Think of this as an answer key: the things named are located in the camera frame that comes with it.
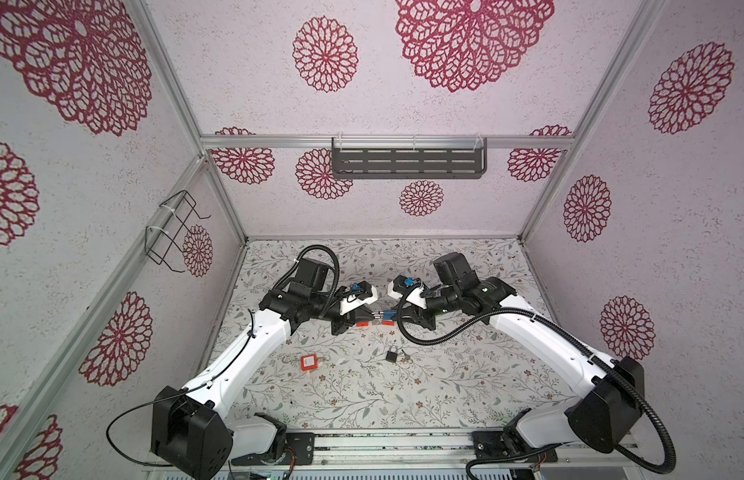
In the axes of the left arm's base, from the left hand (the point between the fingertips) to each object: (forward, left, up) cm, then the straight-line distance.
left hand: (367, 317), depth 74 cm
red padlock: (+9, -6, -19) cm, 22 cm away
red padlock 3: (-3, +17, -20) cm, 26 cm away
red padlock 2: (+9, +2, -19) cm, 21 cm away
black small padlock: (-1, -7, -21) cm, 22 cm away
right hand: (+2, -7, +3) cm, 8 cm away
